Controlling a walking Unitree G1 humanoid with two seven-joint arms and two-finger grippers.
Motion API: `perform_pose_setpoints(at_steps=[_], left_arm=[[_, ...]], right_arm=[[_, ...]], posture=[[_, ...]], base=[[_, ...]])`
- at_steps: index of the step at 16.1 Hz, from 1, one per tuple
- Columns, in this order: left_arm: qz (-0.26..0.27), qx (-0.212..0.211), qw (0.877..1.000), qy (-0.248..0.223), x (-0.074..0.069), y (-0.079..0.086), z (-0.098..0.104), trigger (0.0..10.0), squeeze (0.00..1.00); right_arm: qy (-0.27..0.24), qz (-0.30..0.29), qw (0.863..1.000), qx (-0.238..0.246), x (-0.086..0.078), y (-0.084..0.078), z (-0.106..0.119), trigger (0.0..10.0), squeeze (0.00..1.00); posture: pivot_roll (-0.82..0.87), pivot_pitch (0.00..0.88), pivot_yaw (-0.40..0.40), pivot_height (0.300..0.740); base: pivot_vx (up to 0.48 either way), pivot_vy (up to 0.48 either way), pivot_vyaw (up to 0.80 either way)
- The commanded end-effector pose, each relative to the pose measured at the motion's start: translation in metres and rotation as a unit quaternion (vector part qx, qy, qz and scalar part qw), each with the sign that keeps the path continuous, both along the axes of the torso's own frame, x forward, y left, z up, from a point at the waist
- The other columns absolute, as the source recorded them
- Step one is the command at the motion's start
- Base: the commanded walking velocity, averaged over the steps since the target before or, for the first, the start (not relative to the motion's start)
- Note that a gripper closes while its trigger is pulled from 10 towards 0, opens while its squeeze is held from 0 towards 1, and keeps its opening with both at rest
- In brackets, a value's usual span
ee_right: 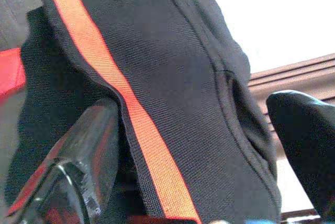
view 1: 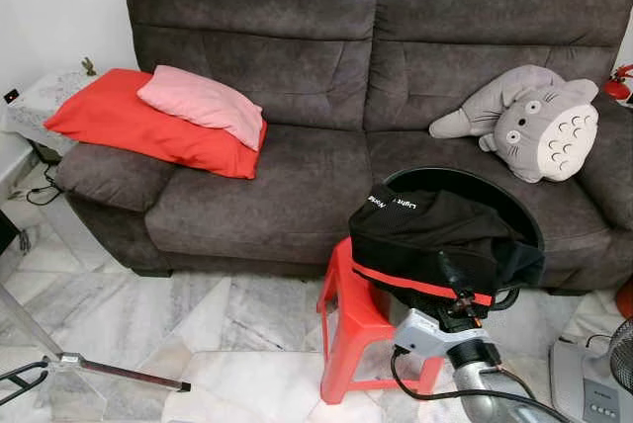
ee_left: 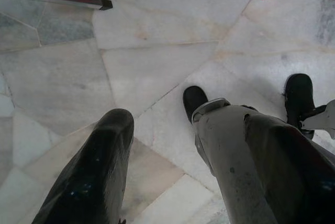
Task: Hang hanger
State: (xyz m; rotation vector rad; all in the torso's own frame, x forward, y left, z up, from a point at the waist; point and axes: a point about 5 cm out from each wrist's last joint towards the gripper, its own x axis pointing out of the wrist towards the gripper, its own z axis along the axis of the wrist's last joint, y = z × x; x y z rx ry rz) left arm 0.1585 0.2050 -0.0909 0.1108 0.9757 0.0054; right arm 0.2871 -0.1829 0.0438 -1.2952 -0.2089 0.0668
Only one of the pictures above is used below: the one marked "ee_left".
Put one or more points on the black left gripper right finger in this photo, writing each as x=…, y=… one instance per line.
x=272, y=161

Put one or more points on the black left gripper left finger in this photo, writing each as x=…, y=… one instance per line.
x=91, y=171

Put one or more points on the silver robot right ankle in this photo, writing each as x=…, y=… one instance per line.
x=322, y=122

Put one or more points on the black robot right foot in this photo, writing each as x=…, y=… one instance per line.
x=298, y=90

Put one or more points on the black robot foot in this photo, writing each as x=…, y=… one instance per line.
x=195, y=98
x=298, y=90

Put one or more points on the black robot left foot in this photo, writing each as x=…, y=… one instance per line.
x=195, y=98

